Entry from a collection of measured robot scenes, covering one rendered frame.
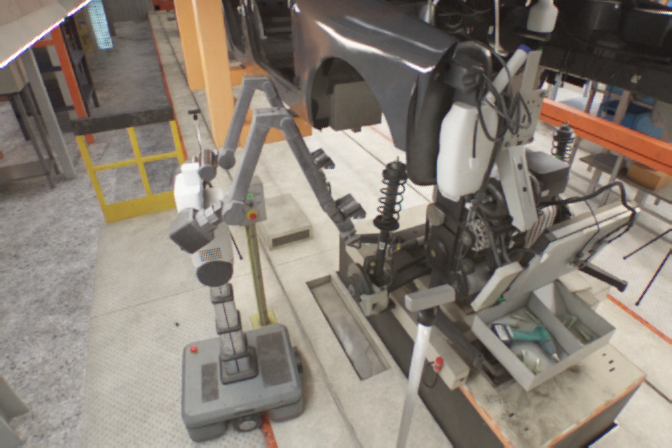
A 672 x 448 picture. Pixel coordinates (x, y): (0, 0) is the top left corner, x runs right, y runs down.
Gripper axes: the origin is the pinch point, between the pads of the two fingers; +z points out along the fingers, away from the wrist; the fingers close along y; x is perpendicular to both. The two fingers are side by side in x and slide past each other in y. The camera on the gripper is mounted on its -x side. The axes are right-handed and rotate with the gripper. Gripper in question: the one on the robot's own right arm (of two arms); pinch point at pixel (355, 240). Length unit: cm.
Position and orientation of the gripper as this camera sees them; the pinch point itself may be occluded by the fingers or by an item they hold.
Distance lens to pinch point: 166.8
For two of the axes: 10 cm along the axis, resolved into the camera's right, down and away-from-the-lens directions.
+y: -2.8, -5.0, 8.2
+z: 4.8, 6.6, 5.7
